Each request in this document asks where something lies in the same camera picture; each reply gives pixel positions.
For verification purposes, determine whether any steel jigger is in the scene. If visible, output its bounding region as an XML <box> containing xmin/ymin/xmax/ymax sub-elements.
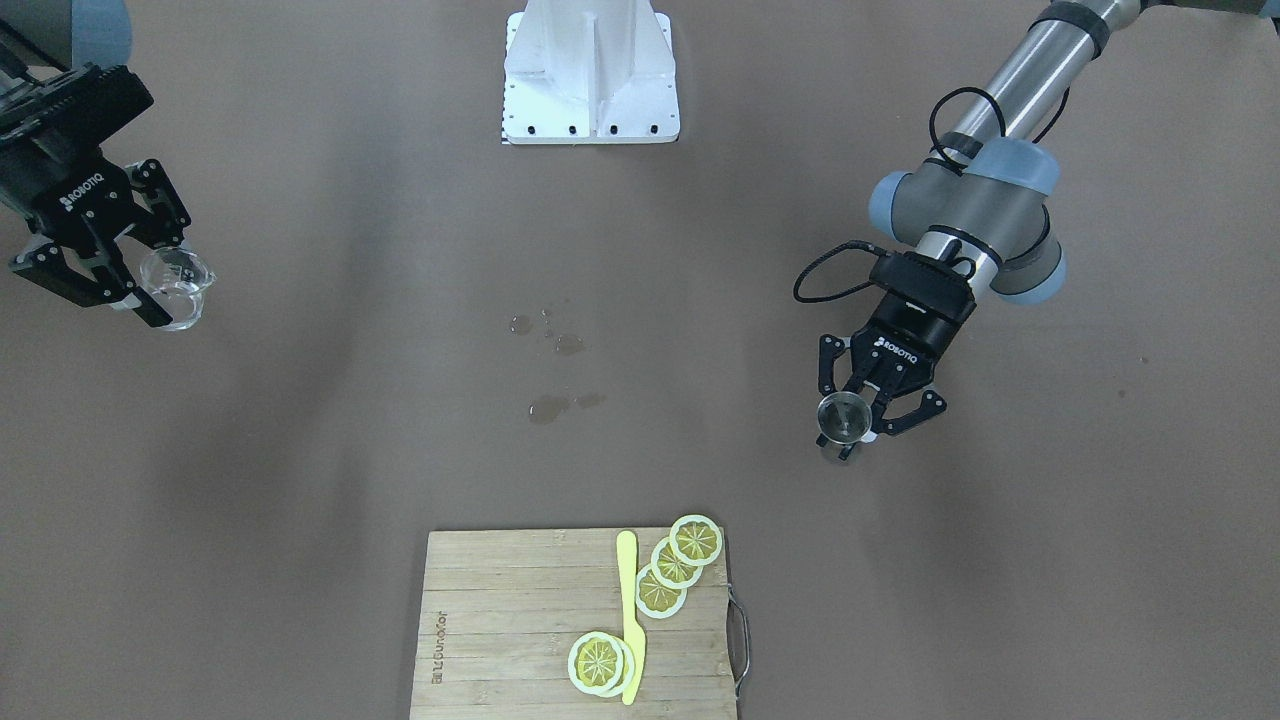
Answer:
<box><xmin>815</xmin><ymin>391</ymin><xmax>873</xmax><ymax>464</ymax></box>

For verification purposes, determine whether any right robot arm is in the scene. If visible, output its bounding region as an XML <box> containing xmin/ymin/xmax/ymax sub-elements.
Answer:
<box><xmin>1</xmin><ymin>1</ymin><xmax>212</xmax><ymax>331</ymax></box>

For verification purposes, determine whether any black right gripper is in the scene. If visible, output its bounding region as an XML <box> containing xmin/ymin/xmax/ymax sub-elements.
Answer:
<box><xmin>8</xmin><ymin>159</ymin><xmax>191</xmax><ymax>328</ymax></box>

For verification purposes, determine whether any clear glass measuring cup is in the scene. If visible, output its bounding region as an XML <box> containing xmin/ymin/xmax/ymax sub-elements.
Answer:
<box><xmin>140</xmin><ymin>246</ymin><xmax>218</xmax><ymax>332</ymax></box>

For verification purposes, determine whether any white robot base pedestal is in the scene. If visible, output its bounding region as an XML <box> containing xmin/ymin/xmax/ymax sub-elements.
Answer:
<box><xmin>500</xmin><ymin>1</ymin><xmax>681</xmax><ymax>146</ymax></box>

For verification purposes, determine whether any lemon slice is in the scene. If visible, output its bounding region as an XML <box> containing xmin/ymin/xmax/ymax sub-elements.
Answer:
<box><xmin>566</xmin><ymin>632</ymin><xmax>637</xmax><ymax>698</ymax></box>

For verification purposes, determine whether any bamboo cutting board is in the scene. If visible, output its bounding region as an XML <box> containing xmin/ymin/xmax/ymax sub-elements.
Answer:
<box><xmin>408</xmin><ymin>528</ymin><xmax>750</xmax><ymax>719</ymax></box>

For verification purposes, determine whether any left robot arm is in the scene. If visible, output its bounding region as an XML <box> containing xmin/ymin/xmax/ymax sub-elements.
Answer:
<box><xmin>815</xmin><ymin>1</ymin><xmax>1143</xmax><ymax>459</ymax></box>

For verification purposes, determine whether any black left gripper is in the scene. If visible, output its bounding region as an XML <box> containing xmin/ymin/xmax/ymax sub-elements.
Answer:
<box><xmin>817</xmin><ymin>295</ymin><xmax>977</xmax><ymax>437</ymax></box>

